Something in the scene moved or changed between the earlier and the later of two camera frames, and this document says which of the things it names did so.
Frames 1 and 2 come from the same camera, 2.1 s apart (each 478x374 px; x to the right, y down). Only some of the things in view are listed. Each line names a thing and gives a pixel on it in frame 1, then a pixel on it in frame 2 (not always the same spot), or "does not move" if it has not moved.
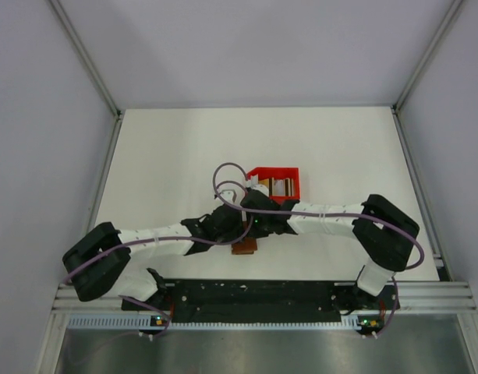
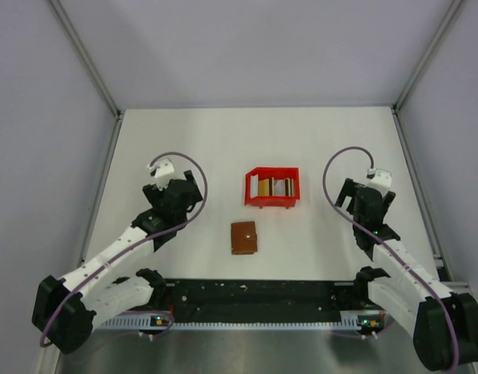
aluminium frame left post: [72, 33] does not move
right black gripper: [259, 234] to [348, 190]
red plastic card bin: [279, 173] does not move
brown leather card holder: [247, 246] does not move
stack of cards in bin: [279, 188] does not move
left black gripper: [238, 230] to [154, 194]
